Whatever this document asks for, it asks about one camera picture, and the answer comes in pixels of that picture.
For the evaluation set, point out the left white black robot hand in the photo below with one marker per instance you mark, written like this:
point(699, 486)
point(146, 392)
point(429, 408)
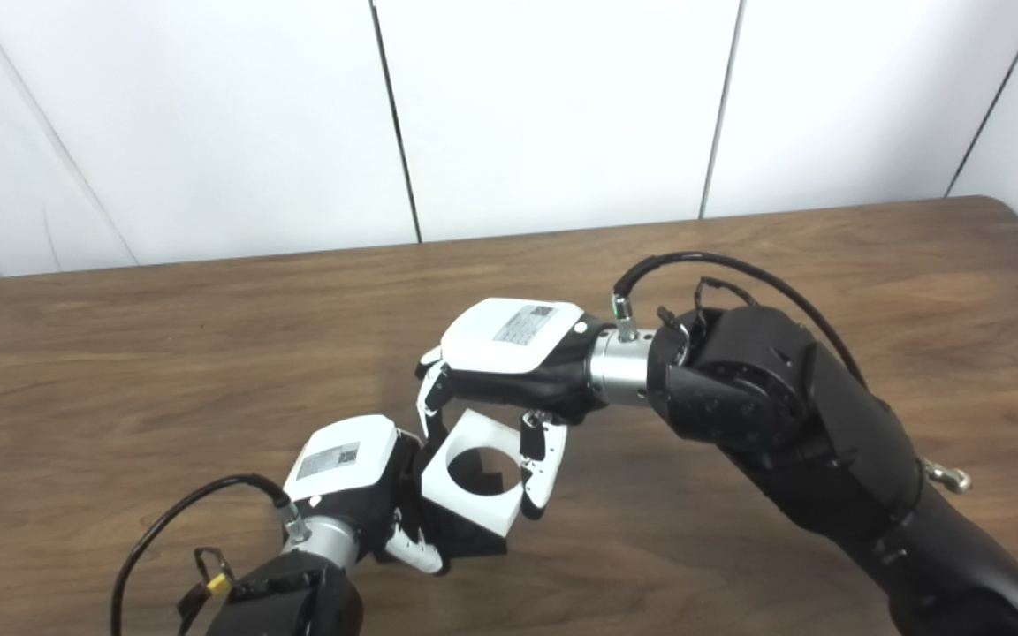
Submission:
point(341, 459)

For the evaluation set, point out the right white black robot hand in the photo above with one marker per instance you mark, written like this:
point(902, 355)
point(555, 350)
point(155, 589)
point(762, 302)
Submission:
point(509, 340)

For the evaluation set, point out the white square piece with hole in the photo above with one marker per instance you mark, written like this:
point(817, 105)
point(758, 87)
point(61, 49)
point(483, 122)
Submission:
point(469, 508)

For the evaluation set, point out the black peg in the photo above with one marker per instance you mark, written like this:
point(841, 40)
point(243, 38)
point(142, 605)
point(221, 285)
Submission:
point(469, 539)

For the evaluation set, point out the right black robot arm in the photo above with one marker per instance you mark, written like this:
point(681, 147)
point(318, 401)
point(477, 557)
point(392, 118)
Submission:
point(827, 442)

